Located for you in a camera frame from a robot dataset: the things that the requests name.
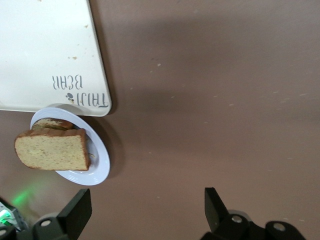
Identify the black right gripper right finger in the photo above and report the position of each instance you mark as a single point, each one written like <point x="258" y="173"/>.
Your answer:
<point x="216" y="212"/>

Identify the cream tray with bear print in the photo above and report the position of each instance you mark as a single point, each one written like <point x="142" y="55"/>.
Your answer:
<point x="37" y="50"/>

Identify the brown bread sandwich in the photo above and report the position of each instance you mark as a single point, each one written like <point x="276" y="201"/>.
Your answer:
<point x="50" y="152"/>

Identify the white round plate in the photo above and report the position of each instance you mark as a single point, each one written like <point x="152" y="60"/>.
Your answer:
<point x="100" y="165"/>

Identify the bread slice with filling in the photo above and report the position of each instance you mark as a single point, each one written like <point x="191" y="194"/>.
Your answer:
<point x="53" y="124"/>

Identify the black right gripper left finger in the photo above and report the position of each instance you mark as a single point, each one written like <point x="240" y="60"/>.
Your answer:
<point x="75" y="212"/>

